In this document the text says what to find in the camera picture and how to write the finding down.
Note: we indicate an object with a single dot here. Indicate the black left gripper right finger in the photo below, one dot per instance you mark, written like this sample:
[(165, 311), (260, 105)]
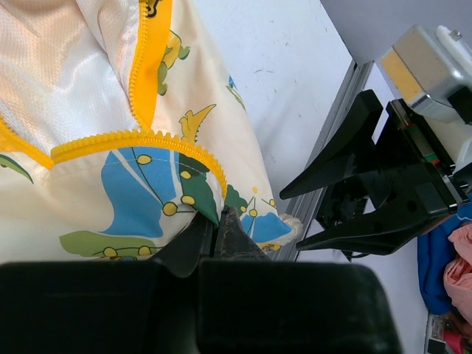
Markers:
[(232, 242)]

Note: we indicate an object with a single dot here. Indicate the pink cloth pile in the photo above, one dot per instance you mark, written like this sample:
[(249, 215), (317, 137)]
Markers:
[(457, 274)]

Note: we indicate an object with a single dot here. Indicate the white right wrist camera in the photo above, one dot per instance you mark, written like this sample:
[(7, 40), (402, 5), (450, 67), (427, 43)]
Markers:
[(431, 69)]

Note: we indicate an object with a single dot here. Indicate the aluminium table frame rail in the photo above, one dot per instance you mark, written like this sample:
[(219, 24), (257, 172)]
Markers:
[(305, 207)]

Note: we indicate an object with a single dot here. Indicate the blue cloth pile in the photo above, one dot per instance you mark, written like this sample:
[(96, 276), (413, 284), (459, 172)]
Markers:
[(434, 252)]

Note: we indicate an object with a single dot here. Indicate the yellow cream printed child jacket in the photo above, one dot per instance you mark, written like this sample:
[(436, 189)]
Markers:
[(119, 124)]

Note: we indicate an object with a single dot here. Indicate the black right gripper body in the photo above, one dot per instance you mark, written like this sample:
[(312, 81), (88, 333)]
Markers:
[(412, 161)]

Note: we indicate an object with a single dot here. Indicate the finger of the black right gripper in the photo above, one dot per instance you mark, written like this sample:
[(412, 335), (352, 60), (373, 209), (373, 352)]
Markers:
[(381, 232), (350, 151)]

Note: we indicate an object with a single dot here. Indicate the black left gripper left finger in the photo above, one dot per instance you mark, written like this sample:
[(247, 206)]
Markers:
[(182, 254)]

